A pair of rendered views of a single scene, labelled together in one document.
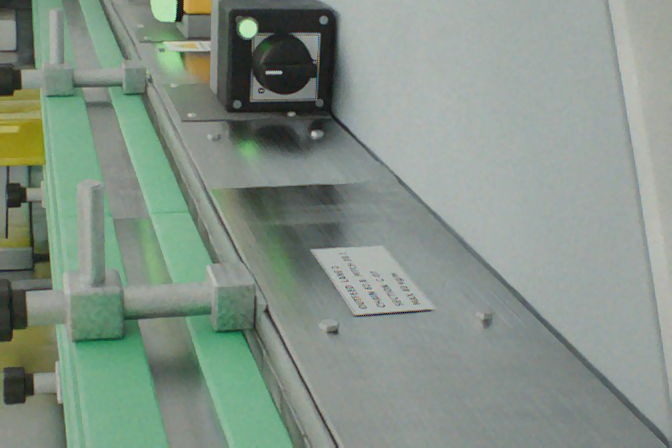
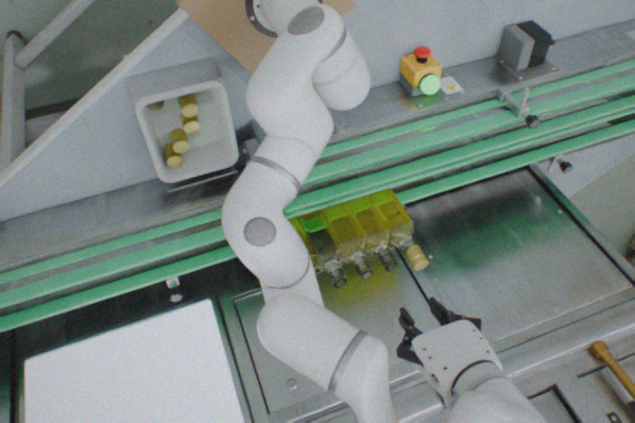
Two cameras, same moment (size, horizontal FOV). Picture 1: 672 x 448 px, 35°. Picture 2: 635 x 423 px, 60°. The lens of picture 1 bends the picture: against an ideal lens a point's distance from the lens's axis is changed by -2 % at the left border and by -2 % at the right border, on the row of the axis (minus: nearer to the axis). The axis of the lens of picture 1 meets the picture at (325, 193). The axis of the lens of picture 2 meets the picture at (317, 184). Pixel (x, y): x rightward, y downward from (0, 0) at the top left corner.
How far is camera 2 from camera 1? 191 cm
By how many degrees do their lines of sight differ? 78
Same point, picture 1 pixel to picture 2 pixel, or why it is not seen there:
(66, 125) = (557, 102)
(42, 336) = (453, 221)
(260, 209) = (618, 48)
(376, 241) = (622, 33)
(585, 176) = not seen: outside the picture
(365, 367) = not seen: outside the picture
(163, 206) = (609, 71)
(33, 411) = (507, 207)
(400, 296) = not seen: outside the picture
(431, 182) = (592, 25)
